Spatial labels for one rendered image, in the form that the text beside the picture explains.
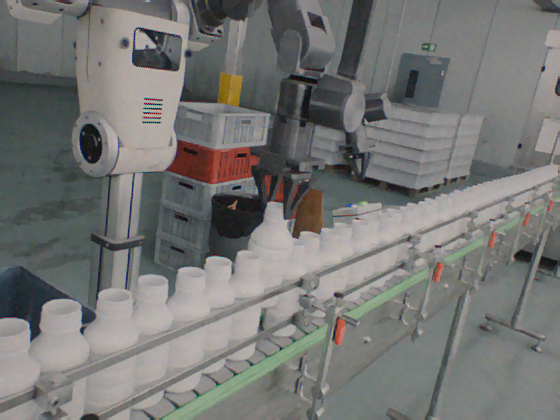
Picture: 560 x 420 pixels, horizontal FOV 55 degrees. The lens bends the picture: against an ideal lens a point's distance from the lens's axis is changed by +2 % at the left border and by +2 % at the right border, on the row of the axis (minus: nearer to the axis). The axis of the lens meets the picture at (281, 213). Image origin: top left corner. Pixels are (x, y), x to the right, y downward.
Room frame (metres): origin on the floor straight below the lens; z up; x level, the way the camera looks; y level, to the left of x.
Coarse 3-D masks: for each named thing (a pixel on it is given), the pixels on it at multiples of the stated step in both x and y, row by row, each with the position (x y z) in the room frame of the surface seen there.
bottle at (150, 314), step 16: (144, 288) 0.58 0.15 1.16; (160, 288) 0.58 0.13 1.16; (144, 304) 0.58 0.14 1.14; (160, 304) 0.58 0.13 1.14; (144, 320) 0.57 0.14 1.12; (160, 320) 0.58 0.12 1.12; (144, 336) 0.57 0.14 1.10; (144, 352) 0.57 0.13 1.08; (160, 352) 0.58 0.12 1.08; (144, 368) 0.57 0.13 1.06; (160, 368) 0.58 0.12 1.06; (144, 384) 0.57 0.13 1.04; (144, 400) 0.57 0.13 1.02
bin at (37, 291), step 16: (0, 272) 1.00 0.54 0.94; (16, 272) 1.02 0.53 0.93; (32, 272) 1.00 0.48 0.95; (0, 288) 1.00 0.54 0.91; (16, 288) 1.02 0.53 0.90; (32, 288) 1.00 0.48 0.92; (48, 288) 0.97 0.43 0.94; (0, 304) 1.00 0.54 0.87; (16, 304) 1.02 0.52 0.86; (32, 304) 1.00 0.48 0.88; (32, 320) 1.00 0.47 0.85; (32, 336) 0.99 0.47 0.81
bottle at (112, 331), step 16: (112, 288) 0.56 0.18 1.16; (96, 304) 0.54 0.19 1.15; (112, 304) 0.52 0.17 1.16; (128, 304) 0.54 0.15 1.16; (96, 320) 0.53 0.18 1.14; (112, 320) 0.52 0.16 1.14; (128, 320) 0.54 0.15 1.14; (96, 336) 0.52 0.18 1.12; (112, 336) 0.52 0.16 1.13; (128, 336) 0.53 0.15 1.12; (96, 352) 0.51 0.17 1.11; (112, 352) 0.51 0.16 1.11; (112, 368) 0.51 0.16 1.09; (128, 368) 0.53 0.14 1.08; (96, 384) 0.51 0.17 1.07; (112, 384) 0.52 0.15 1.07; (128, 384) 0.53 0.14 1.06; (96, 400) 0.51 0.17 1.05; (112, 400) 0.52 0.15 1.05; (128, 416) 0.54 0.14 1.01
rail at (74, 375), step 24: (456, 216) 1.46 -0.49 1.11; (408, 240) 1.18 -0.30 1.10; (336, 264) 0.91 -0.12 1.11; (288, 288) 0.78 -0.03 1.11; (216, 312) 0.64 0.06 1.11; (312, 312) 0.86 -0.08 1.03; (168, 336) 0.57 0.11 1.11; (264, 336) 0.74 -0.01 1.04; (96, 360) 0.49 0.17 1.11; (120, 360) 0.51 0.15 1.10; (216, 360) 0.65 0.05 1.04; (168, 384) 0.58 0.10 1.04; (0, 408) 0.41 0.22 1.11; (120, 408) 0.52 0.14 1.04
